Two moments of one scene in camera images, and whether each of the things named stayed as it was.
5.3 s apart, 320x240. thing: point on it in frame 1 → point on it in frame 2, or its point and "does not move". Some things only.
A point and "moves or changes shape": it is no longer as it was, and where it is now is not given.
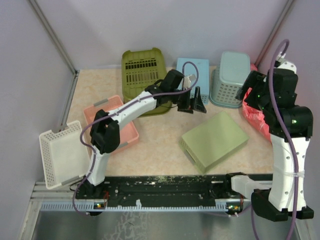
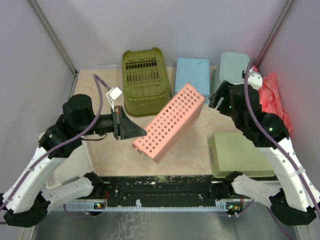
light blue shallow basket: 203,80 does not move
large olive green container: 141,69 does not move
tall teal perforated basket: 234,67 does not move
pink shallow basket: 127,134 moves or changes shape
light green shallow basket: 210,142 → 232,152
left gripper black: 186,106 → 127,128
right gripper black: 254,80 → 221,93
